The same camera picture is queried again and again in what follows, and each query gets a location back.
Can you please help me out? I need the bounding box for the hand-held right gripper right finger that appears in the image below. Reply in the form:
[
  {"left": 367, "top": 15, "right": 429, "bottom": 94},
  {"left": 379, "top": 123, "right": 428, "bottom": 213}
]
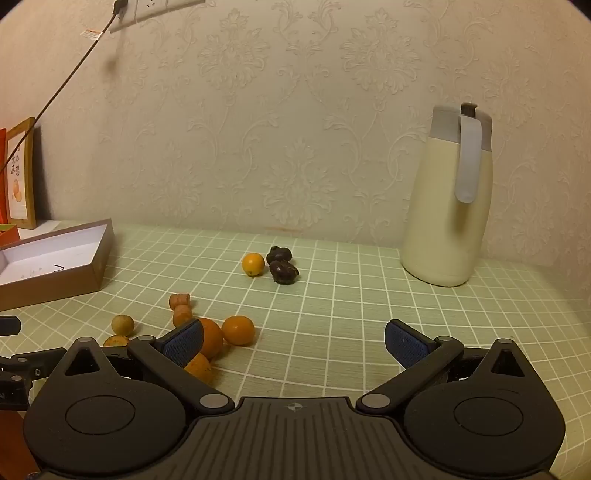
[{"left": 355, "top": 318, "right": 539, "bottom": 416}]

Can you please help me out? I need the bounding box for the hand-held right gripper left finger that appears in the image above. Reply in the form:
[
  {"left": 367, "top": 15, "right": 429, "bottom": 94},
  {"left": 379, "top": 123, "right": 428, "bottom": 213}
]
[{"left": 48, "top": 318, "right": 236, "bottom": 418}]

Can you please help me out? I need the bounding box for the brown cardboard box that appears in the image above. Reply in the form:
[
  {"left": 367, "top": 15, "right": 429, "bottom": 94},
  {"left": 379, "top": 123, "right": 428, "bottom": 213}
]
[{"left": 0, "top": 218, "right": 115, "bottom": 312}]

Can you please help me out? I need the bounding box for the small orange kumquat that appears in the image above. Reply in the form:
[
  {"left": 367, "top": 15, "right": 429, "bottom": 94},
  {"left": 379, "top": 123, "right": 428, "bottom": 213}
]
[{"left": 242, "top": 252, "right": 266, "bottom": 278}]

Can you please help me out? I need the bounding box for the green checked tablecloth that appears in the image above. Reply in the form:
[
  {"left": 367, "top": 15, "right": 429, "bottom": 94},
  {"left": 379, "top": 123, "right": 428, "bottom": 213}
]
[{"left": 0, "top": 222, "right": 591, "bottom": 480}]

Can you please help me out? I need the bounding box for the cream thermos jug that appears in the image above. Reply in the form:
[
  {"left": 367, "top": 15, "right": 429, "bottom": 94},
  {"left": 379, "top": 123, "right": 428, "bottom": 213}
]
[{"left": 399, "top": 102, "right": 494, "bottom": 287}]

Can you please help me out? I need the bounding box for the red paper bag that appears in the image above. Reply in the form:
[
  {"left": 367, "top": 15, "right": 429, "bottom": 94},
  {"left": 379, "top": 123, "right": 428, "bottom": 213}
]
[{"left": 0, "top": 128, "right": 9, "bottom": 222}]

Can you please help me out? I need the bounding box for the wooden picture frame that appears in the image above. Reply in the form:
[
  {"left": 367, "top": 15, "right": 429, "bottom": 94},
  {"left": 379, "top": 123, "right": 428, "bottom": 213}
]
[{"left": 4, "top": 117, "right": 38, "bottom": 230}]

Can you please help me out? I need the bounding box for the black power cable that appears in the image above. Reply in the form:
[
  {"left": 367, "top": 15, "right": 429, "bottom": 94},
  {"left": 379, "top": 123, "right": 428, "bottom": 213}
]
[{"left": 0, "top": 2, "right": 123, "bottom": 171}]

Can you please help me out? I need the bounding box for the white wall socket panel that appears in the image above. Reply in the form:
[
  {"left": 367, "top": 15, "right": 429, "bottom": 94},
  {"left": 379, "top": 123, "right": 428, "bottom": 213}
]
[{"left": 108, "top": 0, "right": 206, "bottom": 32}]

